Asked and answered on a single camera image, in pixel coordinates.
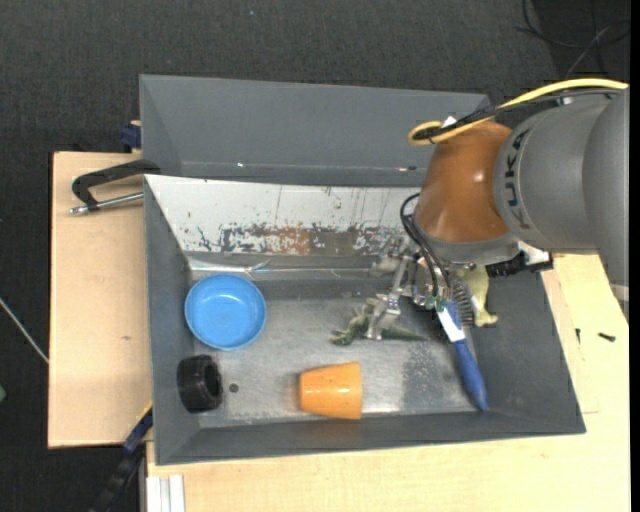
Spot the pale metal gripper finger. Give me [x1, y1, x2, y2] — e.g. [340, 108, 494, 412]
[364, 294, 403, 342]
[370, 243, 415, 277]

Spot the dark green toy dinosaur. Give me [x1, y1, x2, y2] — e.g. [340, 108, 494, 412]
[329, 297, 431, 347]

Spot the black ribbed spring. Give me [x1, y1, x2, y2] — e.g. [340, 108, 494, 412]
[449, 278, 476, 329]

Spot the pale yellow toy dinosaur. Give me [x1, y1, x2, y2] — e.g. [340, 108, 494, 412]
[453, 263, 500, 329]

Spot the orange plastic cup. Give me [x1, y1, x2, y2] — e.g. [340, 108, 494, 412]
[298, 361, 363, 421]

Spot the blue and white pen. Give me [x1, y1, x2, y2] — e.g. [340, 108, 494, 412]
[435, 301, 490, 412]

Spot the grey metal bin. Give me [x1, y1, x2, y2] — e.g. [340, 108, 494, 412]
[138, 73, 587, 466]

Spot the blue plastic bowl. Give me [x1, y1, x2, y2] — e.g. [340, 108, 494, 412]
[183, 273, 268, 351]

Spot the pale wood flat board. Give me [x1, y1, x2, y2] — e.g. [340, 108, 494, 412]
[47, 151, 154, 449]

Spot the black cylinder on white bracket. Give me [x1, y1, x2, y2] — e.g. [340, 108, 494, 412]
[483, 243, 554, 280]

